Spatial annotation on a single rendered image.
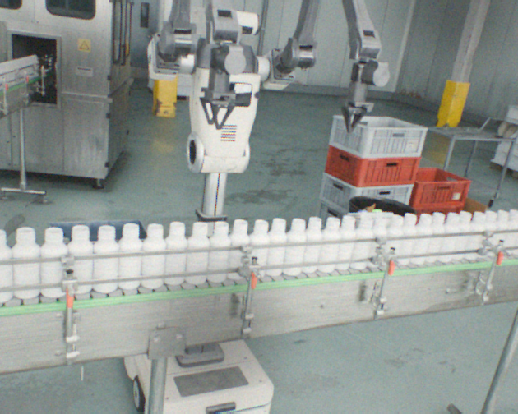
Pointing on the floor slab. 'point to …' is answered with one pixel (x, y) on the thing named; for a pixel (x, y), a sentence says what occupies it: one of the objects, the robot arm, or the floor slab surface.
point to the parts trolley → (474, 153)
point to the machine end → (66, 85)
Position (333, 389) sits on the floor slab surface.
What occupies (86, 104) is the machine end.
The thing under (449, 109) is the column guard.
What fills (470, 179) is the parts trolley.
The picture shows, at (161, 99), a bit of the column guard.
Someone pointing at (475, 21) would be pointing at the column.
